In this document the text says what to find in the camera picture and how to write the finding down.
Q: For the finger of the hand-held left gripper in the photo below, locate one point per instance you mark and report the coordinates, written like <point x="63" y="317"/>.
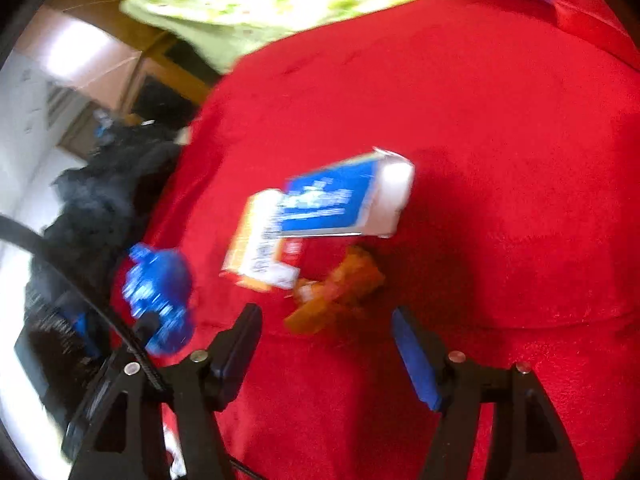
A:
<point x="85" y="332"/>

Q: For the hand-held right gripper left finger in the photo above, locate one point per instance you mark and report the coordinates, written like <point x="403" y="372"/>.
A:
<point x="240" y="355"/>

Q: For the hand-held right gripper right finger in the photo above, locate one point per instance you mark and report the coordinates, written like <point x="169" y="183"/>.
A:
<point x="415" y="360"/>

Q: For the blue wrapper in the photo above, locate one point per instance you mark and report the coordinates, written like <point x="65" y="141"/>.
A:
<point x="160" y="285"/>

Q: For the orange wrapper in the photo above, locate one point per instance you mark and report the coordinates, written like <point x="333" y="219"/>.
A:
<point x="345" y="285"/>

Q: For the orange and white box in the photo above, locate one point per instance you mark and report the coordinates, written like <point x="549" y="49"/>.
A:
<point x="250" y="245"/>

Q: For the blue and white carton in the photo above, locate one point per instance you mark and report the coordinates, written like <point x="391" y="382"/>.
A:
<point x="330" y="200"/>

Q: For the dark cloth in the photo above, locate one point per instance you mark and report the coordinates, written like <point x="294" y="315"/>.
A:
<point x="100" y="200"/>

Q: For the red blanket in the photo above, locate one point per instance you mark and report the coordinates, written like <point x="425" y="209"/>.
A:
<point x="500" y="135"/>

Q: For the wooden wardrobe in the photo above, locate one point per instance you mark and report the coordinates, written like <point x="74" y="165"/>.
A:
<point x="100" y="60"/>

